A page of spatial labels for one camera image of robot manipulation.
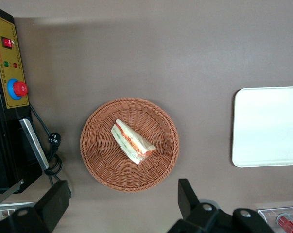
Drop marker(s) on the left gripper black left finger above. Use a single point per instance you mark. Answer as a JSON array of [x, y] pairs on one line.
[[55, 201]]

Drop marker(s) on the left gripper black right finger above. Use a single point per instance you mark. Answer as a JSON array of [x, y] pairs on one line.
[[186, 196]]

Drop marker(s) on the triangle sandwich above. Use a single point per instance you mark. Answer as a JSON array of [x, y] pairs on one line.
[[129, 140]]

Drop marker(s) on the round brown wicker basket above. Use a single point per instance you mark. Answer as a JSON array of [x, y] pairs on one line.
[[107, 167]]

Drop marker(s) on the beige rectangular tray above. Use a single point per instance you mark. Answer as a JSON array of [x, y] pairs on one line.
[[267, 126]]

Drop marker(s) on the black sealing machine yellow panel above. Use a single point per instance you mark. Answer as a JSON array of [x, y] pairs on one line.
[[5, 145]]

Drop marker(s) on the clear acrylic bottle rack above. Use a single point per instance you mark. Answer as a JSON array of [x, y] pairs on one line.
[[267, 213]]

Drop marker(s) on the red cola bottle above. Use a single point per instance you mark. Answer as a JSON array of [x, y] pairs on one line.
[[288, 223]]

